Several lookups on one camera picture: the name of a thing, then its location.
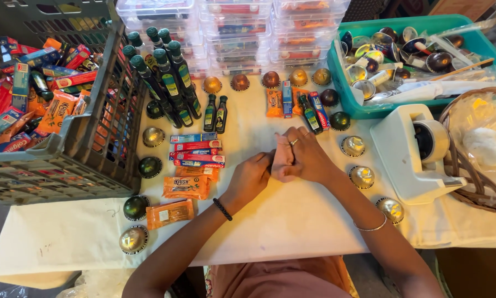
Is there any person's right hand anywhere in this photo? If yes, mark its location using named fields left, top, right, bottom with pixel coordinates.
left=271, top=126, right=345, bottom=185

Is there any person's left hand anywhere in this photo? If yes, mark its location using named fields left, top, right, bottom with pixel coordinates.
left=223, top=150, right=276, bottom=206

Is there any small dark oil bottle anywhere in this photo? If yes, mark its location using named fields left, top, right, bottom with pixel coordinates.
left=298, top=94, right=324, bottom=135
left=215, top=95, right=229, bottom=134
left=203, top=94, right=217, bottom=133

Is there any orange sachet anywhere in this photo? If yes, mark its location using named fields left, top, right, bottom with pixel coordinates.
left=146, top=199, right=195, bottom=231
left=162, top=175, right=211, bottom=200
left=266, top=89, right=283, bottom=118
left=291, top=87, right=311, bottom=116
left=175, top=166, right=220, bottom=182

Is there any blue and red toothpaste box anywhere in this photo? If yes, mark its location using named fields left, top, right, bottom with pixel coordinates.
left=308, top=91, right=331, bottom=131
left=169, top=148, right=219, bottom=160

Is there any dark green coffee capsule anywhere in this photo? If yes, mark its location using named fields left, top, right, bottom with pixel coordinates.
left=146, top=100, right=164, bottom=120
left=329, top=111, right=351, bottom=132
left=138, top=156, right=163, bottom=179
left=122, top=195, right=150, bottom=222

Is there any dark brown coffee capsule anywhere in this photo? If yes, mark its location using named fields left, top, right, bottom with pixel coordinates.
left=319, top=89, right=340, bottom=108

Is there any gold coffee capsule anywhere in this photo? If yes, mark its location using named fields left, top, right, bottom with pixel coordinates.
left=119, top=225, right=149, bottom=256
left=375, top=197, right=405, bottom=225
left=312, top=68, right=332, bottom=87
left=348, top=166, right=375, bottom=190
left=341, top=135, right=366, bottom=158
left=142, top=126, right=166, bottom=148
left=288, top=69, right=308, bottom=87

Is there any copper coffee capsule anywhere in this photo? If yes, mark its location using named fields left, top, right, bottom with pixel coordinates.
left=261, top=71, right=281, bottom=89
left=230, top=74, right=250, bottom=92

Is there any amber coffee capsule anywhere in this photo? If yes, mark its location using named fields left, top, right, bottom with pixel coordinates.
left=202, top=76, right=223, bottom=94

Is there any white tape dispenser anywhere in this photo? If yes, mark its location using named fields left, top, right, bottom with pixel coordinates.
left=370, top=103, right=468, bottom=205

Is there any person's pink clothing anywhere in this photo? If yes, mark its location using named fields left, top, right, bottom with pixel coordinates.
left=204, top=255, right=358, bottom=298

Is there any stack of clear plastic boxes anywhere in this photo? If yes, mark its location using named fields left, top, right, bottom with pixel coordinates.
left=116, top=0, right=351, bottom=79

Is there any thin silver bangle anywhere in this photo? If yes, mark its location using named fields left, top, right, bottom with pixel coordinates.
left=353, top=212, right=388, bottom=232

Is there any cluster of green-capped oil bottles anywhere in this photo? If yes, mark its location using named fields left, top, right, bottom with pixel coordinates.
left=122, top=27, right=203, bottom=129

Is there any teal bin of capsules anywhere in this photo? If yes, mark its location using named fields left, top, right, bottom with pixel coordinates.
left=327, top=14, right=496, bottom=121

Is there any wicker basket with plastic bags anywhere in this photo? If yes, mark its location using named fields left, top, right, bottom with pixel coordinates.
left=438, top=86, right=496, bottom=214

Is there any grey plastic crate of goods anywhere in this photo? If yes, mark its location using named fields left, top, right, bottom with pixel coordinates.
left=0, top=0, right=149, bottom=206

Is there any clear plastic bag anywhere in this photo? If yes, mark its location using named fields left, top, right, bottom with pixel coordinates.
left=55, top=269, right=137, bottom=298

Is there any black bead bracelet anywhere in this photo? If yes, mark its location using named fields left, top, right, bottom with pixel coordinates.
left=213, top=197, right=233, bottom=222

